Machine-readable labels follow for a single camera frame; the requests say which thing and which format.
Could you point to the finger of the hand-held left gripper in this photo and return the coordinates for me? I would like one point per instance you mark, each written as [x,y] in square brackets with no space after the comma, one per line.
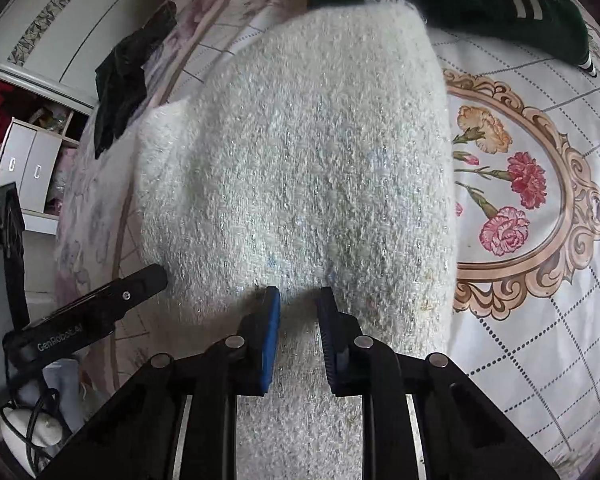
[140,285]

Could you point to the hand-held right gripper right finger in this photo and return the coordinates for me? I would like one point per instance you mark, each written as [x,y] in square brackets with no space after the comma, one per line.
[331,345]

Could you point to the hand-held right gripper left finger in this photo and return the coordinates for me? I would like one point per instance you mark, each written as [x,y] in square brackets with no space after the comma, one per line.
[270,340]

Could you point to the white tweed jacket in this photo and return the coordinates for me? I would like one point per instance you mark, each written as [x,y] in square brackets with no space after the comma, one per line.
[305,160]

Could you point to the pile of pastel clothes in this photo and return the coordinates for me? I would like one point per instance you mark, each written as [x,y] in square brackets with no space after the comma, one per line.
[62,180]

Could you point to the white rounded object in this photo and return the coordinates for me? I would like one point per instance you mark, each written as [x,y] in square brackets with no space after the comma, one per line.
[42,432]

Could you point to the white diamond-pattern floral mat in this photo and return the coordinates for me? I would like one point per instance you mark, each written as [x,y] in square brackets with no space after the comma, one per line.
[530,335]

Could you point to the black garment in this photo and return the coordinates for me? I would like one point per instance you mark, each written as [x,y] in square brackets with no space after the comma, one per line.
[120,85]

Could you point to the white wardrobe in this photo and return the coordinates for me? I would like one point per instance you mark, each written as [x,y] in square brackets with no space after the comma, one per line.
[70,35]

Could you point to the green garment with white stripes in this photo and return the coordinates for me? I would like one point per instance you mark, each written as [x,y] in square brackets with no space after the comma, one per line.
[455,0]

